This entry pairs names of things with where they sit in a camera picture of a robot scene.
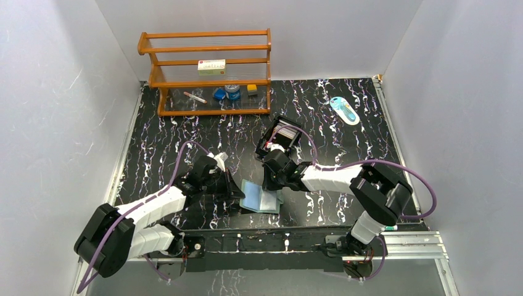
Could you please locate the mint green card holder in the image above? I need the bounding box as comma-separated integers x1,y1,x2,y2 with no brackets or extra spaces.
239,179,284,214

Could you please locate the black card storage box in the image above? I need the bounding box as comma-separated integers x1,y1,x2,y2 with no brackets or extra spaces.
255,115,302,160

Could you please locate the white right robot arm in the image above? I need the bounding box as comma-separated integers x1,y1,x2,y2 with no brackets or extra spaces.
263,150,413,257

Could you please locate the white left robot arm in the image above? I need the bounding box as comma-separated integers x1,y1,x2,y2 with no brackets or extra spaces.
73,152,245,278

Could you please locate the stack of cards in box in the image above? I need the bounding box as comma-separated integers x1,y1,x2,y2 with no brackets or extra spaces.
274,124,296,142

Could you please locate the yellow black sponge block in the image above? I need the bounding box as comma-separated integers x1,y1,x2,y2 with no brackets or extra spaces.
247,84,258,97

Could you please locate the blue white packaged tool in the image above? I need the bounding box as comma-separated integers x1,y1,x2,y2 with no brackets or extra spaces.
329,96,360,126

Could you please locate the red white pen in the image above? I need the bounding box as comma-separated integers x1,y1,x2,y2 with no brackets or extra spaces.
183,92,207,104

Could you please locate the blue square lid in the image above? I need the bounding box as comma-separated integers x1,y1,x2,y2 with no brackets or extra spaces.
213,88,226,101

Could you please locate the blue round jar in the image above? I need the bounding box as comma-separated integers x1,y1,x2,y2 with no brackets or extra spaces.
224,84,241,101

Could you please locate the orange wooden shelf rack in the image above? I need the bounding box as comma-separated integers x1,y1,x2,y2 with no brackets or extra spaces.
137,28,272,117

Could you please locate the white medicine box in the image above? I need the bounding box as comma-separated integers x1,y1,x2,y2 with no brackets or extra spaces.
197,59,226,76

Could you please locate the green white marker pen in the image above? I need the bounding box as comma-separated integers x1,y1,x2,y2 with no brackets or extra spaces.
384,225,398,231

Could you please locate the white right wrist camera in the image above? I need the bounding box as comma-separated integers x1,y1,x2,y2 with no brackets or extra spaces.
266,142,285,152

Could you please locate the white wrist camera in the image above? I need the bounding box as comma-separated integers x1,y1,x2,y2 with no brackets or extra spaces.
207,152,228,171
266,142,285,152

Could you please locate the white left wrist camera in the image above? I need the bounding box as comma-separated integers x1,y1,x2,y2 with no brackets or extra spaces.
207,152,228,171

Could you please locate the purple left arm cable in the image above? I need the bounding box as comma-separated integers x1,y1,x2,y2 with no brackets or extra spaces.
75,140,211,294

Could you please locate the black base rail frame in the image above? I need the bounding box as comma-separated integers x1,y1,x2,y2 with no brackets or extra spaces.
150,226,397,273

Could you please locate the silver aluminium rail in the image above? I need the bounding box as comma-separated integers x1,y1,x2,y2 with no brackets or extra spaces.
341,231,450,262

